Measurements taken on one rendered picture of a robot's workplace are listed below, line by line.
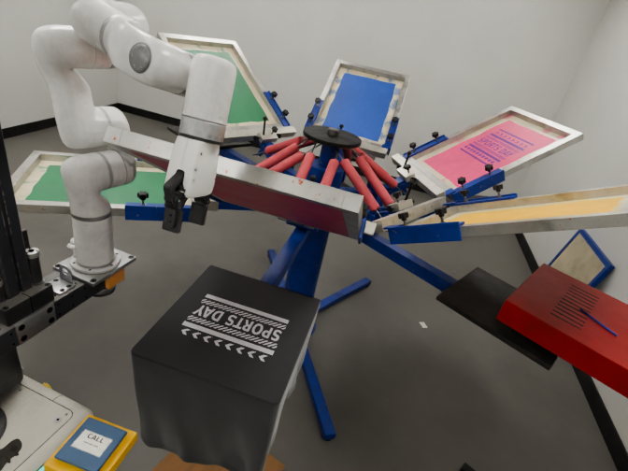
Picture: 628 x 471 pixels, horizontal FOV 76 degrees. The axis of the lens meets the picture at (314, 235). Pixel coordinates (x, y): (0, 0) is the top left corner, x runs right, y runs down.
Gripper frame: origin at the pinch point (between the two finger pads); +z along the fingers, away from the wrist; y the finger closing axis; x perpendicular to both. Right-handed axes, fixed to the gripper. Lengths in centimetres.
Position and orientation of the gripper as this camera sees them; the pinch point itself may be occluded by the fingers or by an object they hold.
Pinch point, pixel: (185, 221)
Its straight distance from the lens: 76.2
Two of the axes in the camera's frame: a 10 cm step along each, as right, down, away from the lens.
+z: -2.5, 9.5, 2.1
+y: -1.8, 1.7, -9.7
